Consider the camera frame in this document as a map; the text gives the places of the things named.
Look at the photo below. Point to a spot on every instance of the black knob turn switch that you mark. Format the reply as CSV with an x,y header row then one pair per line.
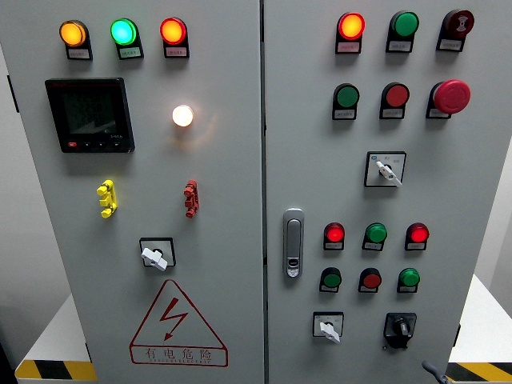
x,y
401,329

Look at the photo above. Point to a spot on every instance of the pale grey cabinet door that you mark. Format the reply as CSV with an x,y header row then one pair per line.
x,y
224,180

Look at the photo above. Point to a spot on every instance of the silver door lock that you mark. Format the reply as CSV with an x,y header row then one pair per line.
x,y
294,240

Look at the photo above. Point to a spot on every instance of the pale grey door with lock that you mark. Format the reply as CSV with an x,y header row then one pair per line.
x,y
320,180

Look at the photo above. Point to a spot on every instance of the small red indicator lamp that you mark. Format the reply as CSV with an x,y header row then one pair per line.
x,y
334,233
418,233

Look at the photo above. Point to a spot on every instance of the small black label plate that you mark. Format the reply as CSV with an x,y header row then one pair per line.
x,y
367,289
327,289
406,289
414,246
333,245
372,246

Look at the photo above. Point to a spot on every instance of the white indicator lamp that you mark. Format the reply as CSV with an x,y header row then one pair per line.
x,y
182,116

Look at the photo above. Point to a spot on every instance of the small green push button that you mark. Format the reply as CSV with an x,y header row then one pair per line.
x,y
332,279

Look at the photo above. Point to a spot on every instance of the small green indicator lamp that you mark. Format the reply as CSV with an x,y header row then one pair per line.
x,y
410,277
377,233

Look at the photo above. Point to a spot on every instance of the large green push button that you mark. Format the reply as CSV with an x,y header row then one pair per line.
x,y
347,96

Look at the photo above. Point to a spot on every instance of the small red push button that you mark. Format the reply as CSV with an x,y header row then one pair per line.
x,y
371,280

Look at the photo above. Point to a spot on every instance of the red warning triangle sticker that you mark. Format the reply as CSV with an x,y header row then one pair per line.
x,y
174,314

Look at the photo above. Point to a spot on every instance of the large red push button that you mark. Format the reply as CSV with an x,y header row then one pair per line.
x,y
397,95

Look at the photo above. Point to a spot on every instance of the large red indicator lamp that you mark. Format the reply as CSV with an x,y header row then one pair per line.
x,y
351,26
173,31

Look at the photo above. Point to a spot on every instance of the black digital display meter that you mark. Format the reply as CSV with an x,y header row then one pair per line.
x,y
90,116

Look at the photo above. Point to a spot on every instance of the large green indicator lamp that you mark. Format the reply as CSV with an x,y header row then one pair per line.
x,y
123,31
405,24

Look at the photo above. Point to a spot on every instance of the large red stop button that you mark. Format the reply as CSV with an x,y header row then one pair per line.
x,y
453,96

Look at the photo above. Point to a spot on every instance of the black cabinet hinge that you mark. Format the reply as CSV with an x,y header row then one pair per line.
x,y
13,94
457,336
88,353

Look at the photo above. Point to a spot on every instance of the large yellow indicator lamp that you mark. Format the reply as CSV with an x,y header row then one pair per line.
x,y
73,33

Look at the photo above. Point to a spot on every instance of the dark red buzzer lamp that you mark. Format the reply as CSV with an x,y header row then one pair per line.
x,y
460,23

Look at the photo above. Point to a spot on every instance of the black yellow striped tape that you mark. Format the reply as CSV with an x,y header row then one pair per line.
x,y
56,370
484,372

